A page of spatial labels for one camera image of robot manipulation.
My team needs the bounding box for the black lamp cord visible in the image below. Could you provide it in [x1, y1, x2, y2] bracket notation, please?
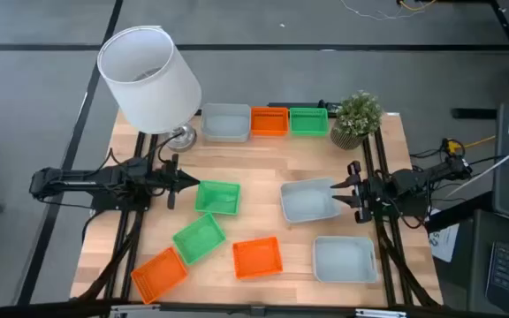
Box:
[156, 131, 185, 163]

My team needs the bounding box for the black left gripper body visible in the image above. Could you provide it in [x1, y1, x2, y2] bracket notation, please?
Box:
[155, 153, 180, 210]

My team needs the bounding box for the potted plant in striped pot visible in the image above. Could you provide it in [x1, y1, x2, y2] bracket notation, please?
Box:
[329, 90, 384, 151]

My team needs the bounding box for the green plastic basket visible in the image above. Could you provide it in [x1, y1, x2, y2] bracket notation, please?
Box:
[171, 212, 228, 267]
[289, 107, 330, 137]
[194, 179, 242, 216]

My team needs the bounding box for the white rod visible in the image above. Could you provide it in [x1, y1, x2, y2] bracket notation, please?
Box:
[445, 134, 509, 199]

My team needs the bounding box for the black table edge bar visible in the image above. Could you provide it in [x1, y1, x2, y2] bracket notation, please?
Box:
[0, 301, 509, 318]

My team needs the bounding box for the silver clamp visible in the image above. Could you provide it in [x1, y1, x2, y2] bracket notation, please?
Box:
[109, 304, 161, 318]
[354, 307, 408, 318]

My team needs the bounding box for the yellow floor cable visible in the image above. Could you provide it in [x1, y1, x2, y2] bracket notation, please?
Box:
[398, 0, 437, 12]

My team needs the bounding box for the white shade silver table lamp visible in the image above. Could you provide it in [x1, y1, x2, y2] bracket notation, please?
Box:
[96, 25, 202, 154]

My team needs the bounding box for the grey plastic basket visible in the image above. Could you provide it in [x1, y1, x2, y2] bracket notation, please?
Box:
[311, 235, 379, 284]
[279, 177, 342, 224]
[200, 102, 252, 144]

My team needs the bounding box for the white floor cable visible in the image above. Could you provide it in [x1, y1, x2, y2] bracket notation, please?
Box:
[339, 0, 414, 22]

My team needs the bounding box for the black side desk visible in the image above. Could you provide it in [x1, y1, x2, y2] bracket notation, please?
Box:
[424, 189, 509, 318]

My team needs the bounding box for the orange plastic basket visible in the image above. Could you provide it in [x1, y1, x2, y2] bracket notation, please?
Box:
[130, 246, 189, 306]
[250, 106, 290, 138]
[232, 236, 285, 281]

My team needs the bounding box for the white paper sheet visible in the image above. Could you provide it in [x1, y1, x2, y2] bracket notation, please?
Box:
[429, 209, 461, 264]

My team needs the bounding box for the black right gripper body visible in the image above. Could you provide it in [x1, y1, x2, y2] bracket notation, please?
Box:
[346, 160, 377, 224]

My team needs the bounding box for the black stand frame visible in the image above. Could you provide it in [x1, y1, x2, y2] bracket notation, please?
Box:
[430, 0, 509, 87]

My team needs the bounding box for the black floor bar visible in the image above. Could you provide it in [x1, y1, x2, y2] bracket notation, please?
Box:
[452, 107, 498, 120]

